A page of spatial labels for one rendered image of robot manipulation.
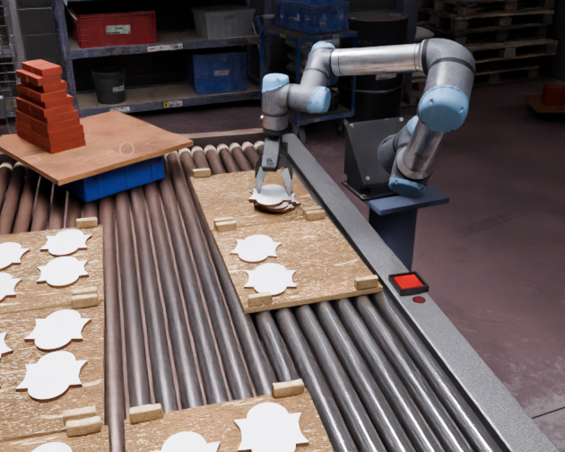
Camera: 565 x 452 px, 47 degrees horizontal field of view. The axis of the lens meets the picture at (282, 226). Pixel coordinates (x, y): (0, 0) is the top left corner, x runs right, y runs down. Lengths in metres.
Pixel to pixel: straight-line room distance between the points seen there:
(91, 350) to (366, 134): 1.25
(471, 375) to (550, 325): 1.93
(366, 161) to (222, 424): 1.24
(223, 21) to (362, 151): 4.01
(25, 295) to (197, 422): 0.63
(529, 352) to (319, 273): 1.62
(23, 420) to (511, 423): 0.90
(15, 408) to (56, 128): 1.13
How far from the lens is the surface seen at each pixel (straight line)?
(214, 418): 1.26
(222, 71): 6.22
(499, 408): 1.37
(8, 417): 1.35
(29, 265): 1.82
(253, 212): 1.99
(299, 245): 1.80
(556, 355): 3.15
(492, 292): 3.49
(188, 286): 1.66
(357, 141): 2.26
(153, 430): 1.25
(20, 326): 1.59
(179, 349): 1.46
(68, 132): 2.28
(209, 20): 6.07
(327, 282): 1.64
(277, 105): 1.88
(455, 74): 1.71
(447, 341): 1.51
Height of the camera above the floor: 1.79
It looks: 27 degrees down
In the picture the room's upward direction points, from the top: straight up
